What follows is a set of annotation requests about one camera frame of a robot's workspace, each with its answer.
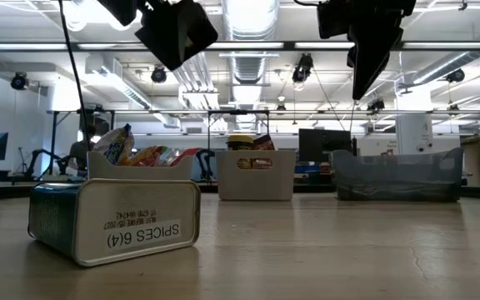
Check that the grey plastic bin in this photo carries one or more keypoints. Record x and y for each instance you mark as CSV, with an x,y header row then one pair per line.
x,y
398,179

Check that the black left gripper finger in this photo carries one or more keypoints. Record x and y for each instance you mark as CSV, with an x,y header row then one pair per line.
x,y
196,35
161,33

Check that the red snack packet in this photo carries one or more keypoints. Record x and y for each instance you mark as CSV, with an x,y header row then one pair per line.
x,y
186,155

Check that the black ceiling spotlight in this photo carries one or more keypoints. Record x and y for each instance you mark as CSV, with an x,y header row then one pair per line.
x,y
19,81
376,106
456,75
302,68
158,75

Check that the narrow white plastic bin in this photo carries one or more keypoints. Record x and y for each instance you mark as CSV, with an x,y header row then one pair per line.
x,y
256,185

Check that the silver spice tin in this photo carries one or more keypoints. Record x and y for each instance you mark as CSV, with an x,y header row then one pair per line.
x,y
136,216

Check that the orange foil pouch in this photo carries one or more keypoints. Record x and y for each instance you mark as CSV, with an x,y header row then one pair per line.
x,y
263,143

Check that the silver ventilation duct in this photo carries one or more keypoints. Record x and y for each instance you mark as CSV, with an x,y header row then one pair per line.
x,y
250,66

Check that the white column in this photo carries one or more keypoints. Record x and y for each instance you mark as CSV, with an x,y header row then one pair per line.
x,y
413,133

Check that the yellow-lid jar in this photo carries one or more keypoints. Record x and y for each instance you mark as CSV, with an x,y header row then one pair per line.
x,y
240,141

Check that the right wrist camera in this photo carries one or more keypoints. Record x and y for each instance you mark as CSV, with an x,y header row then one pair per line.
x,y
333,18

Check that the yellow orange snack packet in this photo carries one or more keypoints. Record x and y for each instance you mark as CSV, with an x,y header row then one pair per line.
x,y
144,156

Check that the black horizontal crossbar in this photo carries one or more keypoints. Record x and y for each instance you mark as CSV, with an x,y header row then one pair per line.
x,y
288,46

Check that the person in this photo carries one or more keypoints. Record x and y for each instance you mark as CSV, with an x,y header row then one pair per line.
x,y
79,154

